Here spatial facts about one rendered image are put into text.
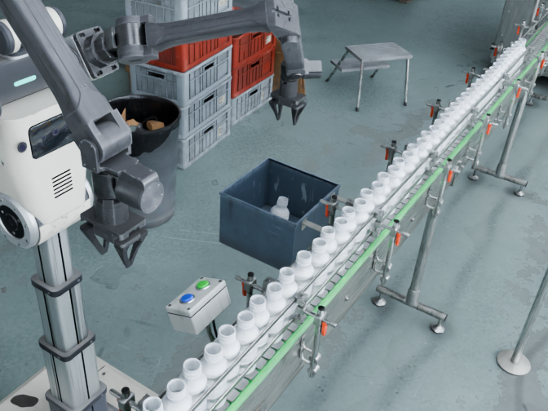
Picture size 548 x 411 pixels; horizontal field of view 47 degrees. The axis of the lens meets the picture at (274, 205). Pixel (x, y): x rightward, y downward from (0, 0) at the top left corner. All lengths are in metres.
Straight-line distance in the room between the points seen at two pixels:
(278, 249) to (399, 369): 1.03
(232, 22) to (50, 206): 0.63
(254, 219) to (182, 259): 1.28
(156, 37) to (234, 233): 0.90
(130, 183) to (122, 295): 2.18
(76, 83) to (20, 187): 0.59
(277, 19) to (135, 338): 1.87
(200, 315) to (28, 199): 0.50
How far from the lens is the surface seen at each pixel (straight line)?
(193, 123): 4.10
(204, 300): 1.52
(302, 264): 1.59
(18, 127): 1.52
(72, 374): 2.10
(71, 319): 1.97
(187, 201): 3.84
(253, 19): 1.52
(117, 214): 1.13
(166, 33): 1.58
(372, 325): 3.13
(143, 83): 4.05
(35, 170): 1.59
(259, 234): 2.18
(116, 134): 1.06
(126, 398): 1.38
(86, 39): 1.71
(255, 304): 1.45
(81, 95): 1.06
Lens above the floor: 2.16
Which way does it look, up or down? 34 degrees down
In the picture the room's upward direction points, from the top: 4 degrees clockwise
